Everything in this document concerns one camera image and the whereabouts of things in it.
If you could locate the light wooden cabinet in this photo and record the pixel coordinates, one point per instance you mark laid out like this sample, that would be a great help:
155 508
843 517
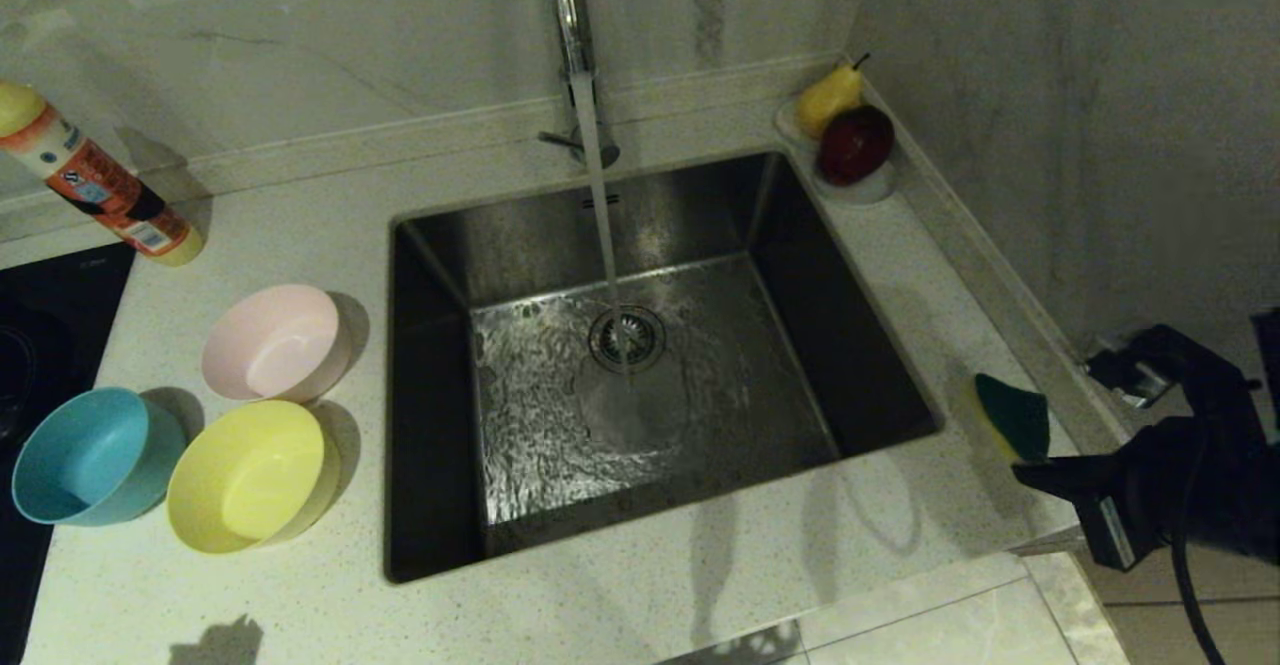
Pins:
1130 625

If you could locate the chrome faucet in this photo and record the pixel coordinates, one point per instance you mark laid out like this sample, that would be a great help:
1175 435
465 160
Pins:
570 5

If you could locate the pink plastic bowl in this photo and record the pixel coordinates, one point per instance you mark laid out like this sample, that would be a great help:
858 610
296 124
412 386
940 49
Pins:
275 345

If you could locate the stainless steel sink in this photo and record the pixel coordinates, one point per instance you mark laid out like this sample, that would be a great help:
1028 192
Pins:
800 275

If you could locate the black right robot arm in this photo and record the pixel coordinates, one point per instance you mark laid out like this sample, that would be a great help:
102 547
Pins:
1240 485

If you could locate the blue plastic bowl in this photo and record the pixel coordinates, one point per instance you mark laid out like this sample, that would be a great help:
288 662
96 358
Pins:
90 455

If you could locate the green and yellow sponge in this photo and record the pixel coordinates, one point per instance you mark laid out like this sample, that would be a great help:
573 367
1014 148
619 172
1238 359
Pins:
1015 415

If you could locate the running water stream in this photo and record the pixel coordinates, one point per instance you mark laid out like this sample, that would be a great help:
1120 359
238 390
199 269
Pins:
600 205

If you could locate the black induction cooktop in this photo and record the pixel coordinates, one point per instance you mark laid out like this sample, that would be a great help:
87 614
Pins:
50 345

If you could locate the dark red apple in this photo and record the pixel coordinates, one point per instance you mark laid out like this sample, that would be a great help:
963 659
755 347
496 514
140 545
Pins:
855 145

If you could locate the yellow pear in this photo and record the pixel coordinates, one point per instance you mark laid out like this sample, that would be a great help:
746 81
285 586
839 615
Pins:
825 100

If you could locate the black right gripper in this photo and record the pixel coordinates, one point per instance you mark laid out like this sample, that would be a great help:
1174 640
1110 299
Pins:
1150 485

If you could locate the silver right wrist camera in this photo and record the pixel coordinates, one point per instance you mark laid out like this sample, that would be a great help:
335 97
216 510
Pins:
1130 375

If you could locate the orange label detergent bottle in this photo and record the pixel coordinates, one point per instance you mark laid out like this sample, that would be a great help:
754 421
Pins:
100 185

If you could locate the metal sink drain strainer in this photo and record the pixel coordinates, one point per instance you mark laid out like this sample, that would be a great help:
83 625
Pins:
645 340

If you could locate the yellow plastic bowl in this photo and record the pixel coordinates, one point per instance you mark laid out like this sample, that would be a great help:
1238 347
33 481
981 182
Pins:
245 480

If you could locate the white fruit tray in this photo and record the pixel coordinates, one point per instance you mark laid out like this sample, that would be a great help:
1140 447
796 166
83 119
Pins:
865 192

